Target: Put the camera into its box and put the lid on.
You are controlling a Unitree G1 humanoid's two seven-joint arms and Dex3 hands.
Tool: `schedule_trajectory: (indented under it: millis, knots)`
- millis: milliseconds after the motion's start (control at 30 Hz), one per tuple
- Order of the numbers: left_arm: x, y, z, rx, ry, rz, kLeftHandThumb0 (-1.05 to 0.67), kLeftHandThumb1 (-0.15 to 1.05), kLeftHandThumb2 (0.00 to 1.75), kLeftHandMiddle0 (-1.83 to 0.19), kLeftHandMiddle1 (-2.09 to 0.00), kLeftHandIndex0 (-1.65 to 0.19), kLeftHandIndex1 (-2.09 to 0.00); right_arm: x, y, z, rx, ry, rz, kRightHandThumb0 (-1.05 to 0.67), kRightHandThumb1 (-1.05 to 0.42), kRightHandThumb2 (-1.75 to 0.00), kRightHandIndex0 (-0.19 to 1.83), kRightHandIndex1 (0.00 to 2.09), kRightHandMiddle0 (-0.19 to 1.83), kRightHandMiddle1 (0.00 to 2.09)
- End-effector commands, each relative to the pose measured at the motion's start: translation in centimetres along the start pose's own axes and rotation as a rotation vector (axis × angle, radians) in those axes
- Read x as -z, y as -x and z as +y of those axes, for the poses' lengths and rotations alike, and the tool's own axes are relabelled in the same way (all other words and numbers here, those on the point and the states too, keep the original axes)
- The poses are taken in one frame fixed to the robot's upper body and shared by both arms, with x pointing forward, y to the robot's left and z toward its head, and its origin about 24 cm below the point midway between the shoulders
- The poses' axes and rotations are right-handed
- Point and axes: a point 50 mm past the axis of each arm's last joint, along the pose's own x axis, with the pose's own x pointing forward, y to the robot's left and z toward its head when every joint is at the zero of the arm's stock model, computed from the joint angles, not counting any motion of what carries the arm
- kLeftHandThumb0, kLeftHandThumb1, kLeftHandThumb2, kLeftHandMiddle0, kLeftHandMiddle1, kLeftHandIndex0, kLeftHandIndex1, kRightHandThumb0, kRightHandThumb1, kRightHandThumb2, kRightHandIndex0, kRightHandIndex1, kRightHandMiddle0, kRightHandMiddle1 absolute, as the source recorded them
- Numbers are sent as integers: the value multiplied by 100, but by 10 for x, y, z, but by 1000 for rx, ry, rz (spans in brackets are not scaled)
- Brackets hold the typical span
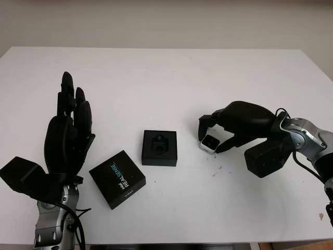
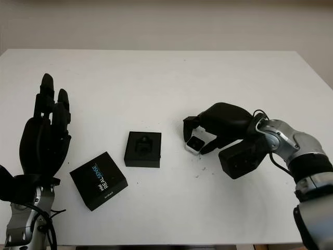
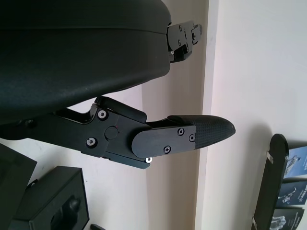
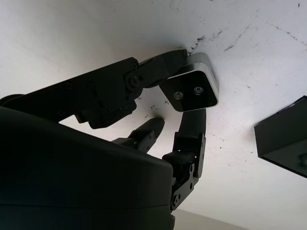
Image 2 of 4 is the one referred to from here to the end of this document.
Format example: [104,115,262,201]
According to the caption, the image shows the small silver RealSense camera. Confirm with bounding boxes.
[185,129,209,156]

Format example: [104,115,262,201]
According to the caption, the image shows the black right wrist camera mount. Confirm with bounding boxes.
[218,135,268,180]

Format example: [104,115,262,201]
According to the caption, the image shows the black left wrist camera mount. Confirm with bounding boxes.
[0,164,61,203]

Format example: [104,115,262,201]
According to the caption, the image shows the black RealSense box lid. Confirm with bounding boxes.
[69,152,129,211]

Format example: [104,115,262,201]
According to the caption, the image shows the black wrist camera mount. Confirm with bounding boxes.
[0,164,61,203]
[218,135,268,180]

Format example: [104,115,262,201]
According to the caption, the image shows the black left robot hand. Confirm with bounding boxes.
[19,73,72,181]

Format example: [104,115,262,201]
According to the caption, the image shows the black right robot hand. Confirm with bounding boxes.
[183,102,257,155]

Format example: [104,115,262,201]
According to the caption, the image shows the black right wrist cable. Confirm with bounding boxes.
[251,109,297,176]

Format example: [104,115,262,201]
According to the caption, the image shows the black camera box base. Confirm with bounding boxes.
[123,131,162,169]

